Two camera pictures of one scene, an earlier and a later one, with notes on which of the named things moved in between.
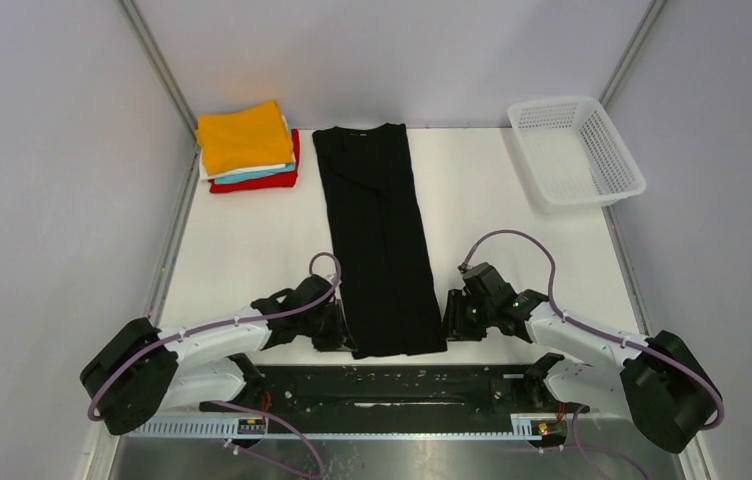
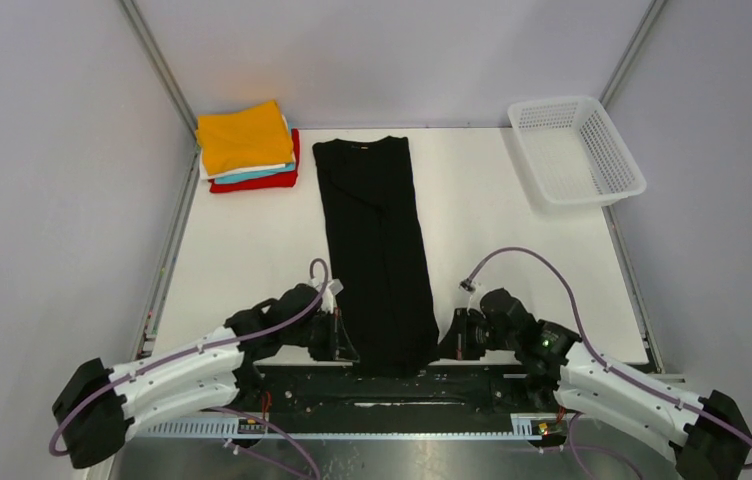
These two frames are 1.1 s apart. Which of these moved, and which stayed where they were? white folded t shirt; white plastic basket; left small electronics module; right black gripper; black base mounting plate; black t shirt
Moved: black t shirt; right black gripper
Stayed: black base mounting plate; left small electronics module; white folded t shirt; white plastic basket
